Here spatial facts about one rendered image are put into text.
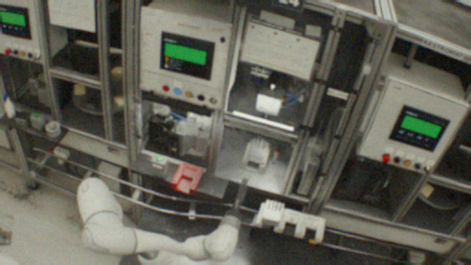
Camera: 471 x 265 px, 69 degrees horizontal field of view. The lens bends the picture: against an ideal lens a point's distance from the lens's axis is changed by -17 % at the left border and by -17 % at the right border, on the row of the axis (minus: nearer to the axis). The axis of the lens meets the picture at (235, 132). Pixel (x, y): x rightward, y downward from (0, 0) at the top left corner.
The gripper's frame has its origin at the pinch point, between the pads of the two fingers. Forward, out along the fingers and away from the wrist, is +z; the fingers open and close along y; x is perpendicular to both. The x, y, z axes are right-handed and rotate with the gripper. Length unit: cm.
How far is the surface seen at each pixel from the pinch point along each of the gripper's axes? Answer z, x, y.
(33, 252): -32, 139, -112
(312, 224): 8.6, -40.3, -24.3
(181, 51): 18, 41, 54
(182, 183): 8.4, 32.7, -20.4
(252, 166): 35.8, 0.6, -20.8
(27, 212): -2, 165, -112
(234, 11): 23, 21, 76
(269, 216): 2.9, -16.1, -19.6
